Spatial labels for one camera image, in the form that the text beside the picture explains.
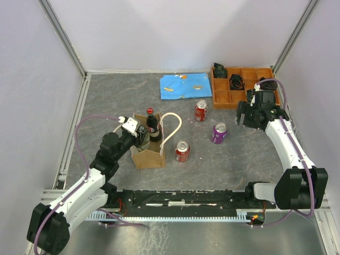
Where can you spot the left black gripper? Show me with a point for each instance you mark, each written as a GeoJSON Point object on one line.
{"type": "Point", "coordinates": [135, 140]}

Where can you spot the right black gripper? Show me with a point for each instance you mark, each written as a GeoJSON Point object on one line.
{"type": "Point", "coordinates": [244, 108]}

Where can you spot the clear green-cap glass bottle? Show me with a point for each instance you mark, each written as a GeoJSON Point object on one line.
{"type": "Point", "coordinates": [144, 138]}

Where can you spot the cola glass bottle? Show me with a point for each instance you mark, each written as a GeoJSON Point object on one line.
{"type": "Point", "coordinates": [153, 126]}

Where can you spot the brown canvas bag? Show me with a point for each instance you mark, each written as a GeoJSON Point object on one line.
{"type": "Point", "coordinates": [154, 156]}

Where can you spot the purple soda can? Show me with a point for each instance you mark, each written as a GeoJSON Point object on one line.
{"type": "Point", "coordinates": [219, 132]}

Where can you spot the red cola can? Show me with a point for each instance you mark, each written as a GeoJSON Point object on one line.
{"type": "Point", "coordinates": [182, 150]}
{"type": "Point", "coordinates": [200, 112]}

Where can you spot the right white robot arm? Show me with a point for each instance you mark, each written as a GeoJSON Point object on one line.
{"type": "Point", "coordinates": [302, 185]}

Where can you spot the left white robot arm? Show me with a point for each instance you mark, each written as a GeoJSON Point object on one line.
{"type": "Point", "coordinates": [51, 225]}

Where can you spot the dark rolled band yellow print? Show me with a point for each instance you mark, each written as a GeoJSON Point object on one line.
{"type": "Point", "coordinates": [249, 95]}

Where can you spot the orange wooden divider tray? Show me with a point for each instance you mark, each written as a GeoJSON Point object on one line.
{"type": "Point", "coordinates": [225, 98]}

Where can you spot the dark rolled band orange accents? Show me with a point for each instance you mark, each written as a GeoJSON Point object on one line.
{"type": "Point", "coordinates": [236, 82]}

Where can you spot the dark rolled band far-right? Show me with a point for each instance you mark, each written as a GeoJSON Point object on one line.
{"type": "Point", "coordinates": [269, 85]}

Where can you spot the dark rolled band far-left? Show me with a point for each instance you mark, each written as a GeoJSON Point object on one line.
{"type": "Point", "coordinates": [220, 72]}

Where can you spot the blue space-print cloth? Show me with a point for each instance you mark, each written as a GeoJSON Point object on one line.
{"type": "Point", "coordinates": [185, 86]}

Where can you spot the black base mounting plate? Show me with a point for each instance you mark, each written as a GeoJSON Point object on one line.
{"type": "Point", "coordinates": [148, 203]}

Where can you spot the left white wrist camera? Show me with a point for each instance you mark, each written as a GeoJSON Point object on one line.
{"type": "Point", "coordinates": [130, 124]}

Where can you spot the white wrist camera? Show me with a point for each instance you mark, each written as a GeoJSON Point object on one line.
{"type": "Point", "coordinates": [257, 89]}
{"type": "Point", "coordinates": [130, 124]}

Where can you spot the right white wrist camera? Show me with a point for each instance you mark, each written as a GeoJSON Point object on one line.
{"type": "Point", "coordinates": [257, 89]}

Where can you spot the blue slotted cable duct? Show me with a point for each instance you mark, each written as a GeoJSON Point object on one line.
{"type": "Point", "coordinates": [241, 217]}

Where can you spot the aluminium front rail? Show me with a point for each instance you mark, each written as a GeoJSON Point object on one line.
{"type": "Point", "coordinates": [52, 198]}

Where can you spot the right aluminium frame post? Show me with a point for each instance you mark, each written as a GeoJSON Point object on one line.
{"type": "Point", "coordinates": [302, 22]}

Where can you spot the aluminium frame post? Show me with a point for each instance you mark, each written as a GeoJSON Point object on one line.
{"type": "Point", "coordinates": [54, 20]}
{"type": "Point", "coordinates": [302, 22]}

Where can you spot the left aluminium frame post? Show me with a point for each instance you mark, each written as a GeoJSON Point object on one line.
{"type": "Point", "coordinates": [54, 20]}

